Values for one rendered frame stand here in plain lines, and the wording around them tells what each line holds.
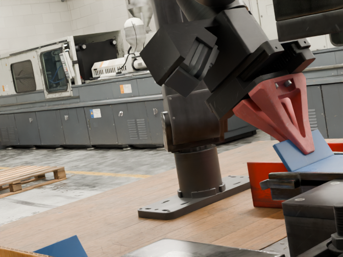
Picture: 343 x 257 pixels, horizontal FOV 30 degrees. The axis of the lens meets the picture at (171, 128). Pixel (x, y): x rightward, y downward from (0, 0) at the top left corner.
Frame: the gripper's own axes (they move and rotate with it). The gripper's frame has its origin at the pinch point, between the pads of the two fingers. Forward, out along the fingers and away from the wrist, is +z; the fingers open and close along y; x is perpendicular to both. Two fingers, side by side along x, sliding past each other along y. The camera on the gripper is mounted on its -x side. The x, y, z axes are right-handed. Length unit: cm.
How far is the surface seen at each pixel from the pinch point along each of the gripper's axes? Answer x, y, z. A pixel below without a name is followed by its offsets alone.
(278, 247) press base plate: 0.1, -9.5, 6.6
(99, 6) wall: 701, -737, -563
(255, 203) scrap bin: 12.3, -20.3, -0.1
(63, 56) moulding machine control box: 476, -620, -396
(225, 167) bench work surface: 33, -42, -11
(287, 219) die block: -11.7, 3.7, 5.7
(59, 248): -17.6, -17.9, -3.6
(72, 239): -15.9, -18.0, -3.9
